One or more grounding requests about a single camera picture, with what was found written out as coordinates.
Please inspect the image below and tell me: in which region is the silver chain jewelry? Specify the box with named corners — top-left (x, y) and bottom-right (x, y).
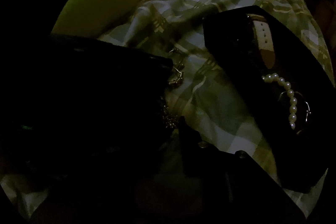
top-left (168, 48), bottom-right (185, 86)

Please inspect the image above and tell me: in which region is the black jewelry tray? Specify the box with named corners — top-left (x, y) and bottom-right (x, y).
top-left (202, 6), bottom-right (335, 193)

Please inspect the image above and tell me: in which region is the blue green plaid bedsheet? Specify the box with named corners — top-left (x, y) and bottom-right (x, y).
top-left (1, 0), bottom-right (334, 223)

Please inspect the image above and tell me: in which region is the white pearl bracelet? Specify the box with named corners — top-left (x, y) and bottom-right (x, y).
top-left (261, 73), bottom-right (299, 130)

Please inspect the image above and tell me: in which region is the white leather watch strap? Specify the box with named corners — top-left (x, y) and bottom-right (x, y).
top-left (247, 13), bottom-right (276, 70)

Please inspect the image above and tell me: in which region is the thin silver ring jewelry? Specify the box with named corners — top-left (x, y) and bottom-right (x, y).
top-left (279, 90), bottom-right (311, 123)

